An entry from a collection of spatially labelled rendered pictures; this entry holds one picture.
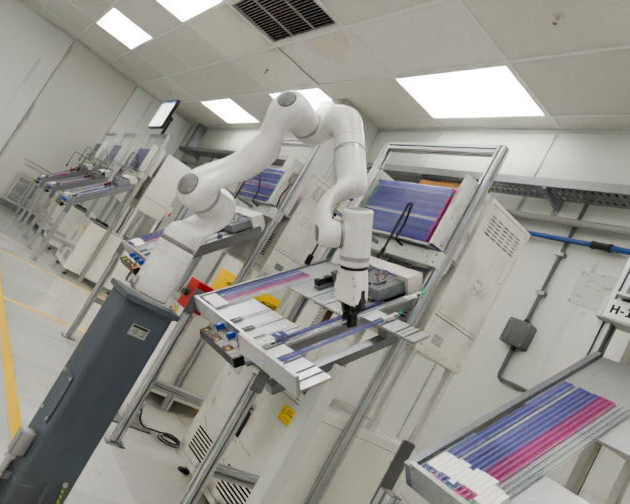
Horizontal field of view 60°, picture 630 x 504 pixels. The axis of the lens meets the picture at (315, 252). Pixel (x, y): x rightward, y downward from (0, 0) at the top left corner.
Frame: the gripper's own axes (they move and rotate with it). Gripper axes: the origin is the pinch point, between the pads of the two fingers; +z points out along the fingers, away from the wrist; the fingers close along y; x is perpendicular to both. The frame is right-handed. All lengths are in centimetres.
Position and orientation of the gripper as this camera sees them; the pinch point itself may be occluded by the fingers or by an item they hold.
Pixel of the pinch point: (349, 318)
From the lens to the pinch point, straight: 157.1
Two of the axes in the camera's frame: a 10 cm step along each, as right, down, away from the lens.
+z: -0.6, 9.7, 2.1
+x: 8.3, -0.7, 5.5
